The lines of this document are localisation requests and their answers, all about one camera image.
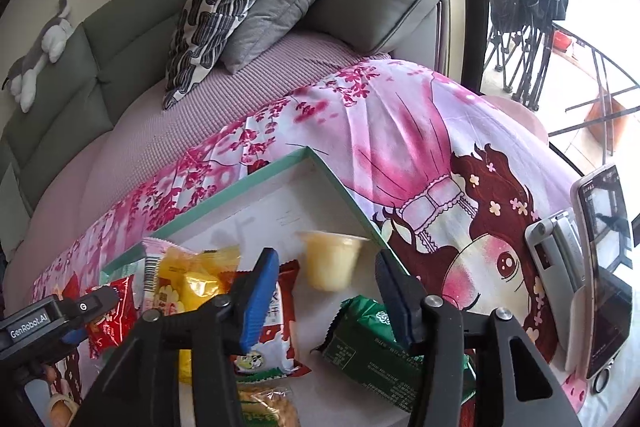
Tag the dark green snack packet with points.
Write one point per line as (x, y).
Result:
(370, 357)

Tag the grey and white stuffed toy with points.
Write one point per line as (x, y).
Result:
(50, 37)

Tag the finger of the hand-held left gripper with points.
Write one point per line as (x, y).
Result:
(95, 302)

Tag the pink ribbed sofa cover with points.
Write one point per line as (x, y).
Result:
(200, 117)

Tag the black and white patterned pillow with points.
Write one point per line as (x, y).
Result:
(215, 7)

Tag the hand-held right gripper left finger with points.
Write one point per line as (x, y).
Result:
(257, 302)

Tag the pink snack packet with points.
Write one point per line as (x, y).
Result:
(152, 274)

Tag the pale jelly cup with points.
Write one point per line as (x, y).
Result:
(330, 262)

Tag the smartphone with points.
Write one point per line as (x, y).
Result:
(605, 307)

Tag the silver phone stand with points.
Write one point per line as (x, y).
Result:
(555, 257)

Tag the yellow bread packet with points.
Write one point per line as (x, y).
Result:
(190, 287)

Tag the grey sofa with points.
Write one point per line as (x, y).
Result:
(75, 82)

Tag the printed pink cartoon blanket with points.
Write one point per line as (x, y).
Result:
(425, 132)

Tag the orange planter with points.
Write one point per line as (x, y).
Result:
(597, 117)

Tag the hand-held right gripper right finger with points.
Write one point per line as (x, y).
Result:
(397, 307)

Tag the black metal railing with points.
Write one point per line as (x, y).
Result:
(606, 117)

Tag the grey pillow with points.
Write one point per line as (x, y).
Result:
(280, 7)

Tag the dark window frame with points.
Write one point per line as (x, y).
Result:
(475, 7)

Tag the red and white snack packet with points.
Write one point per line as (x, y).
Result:
(285, 332)

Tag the person's left hand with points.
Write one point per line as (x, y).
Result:
(62, 409)

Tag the clear green-striped cracker packet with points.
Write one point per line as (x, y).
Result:
(265, 402)

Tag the white box with teal rim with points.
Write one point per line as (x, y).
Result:
(280, 217)

